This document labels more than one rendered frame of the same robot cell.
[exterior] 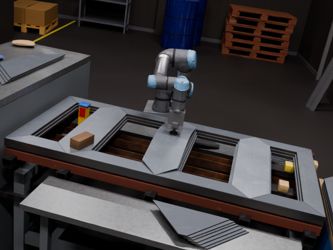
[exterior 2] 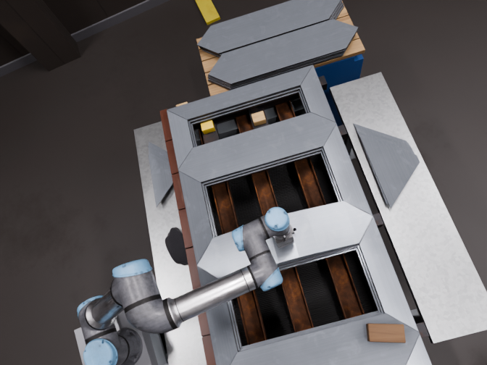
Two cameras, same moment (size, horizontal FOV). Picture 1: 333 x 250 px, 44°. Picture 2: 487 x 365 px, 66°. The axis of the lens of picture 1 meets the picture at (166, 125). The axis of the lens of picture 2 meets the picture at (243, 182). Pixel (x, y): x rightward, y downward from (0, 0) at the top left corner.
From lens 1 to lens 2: 220 cm
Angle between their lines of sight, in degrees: 70
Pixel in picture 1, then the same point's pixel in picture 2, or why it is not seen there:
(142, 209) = (400, 215)
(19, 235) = not seen: outside the picture
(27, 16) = not seen: outside the picture
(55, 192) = (452, 310)
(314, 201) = (292, 77)
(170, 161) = (338, 212)
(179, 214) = (392, 174)
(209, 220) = (377, 150)
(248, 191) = (323, 128)
